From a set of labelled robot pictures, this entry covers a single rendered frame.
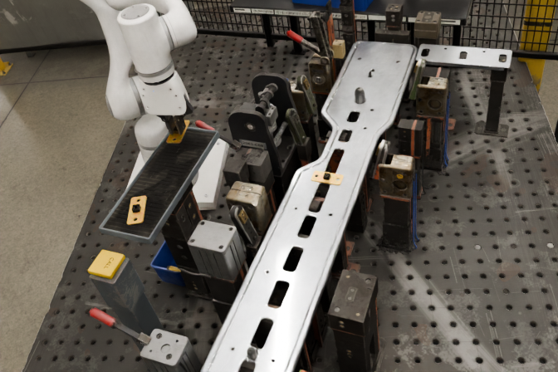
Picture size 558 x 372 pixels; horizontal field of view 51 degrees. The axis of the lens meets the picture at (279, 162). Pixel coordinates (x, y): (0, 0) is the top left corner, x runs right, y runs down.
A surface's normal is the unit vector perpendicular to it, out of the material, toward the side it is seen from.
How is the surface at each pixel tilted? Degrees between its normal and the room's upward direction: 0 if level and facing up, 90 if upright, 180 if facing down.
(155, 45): 90
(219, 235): 0
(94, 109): 0
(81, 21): 94
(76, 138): 0
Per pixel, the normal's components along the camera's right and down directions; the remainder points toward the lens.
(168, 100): -0.19, 0.70
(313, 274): -0.15, -0.71
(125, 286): 0.92, 0.15
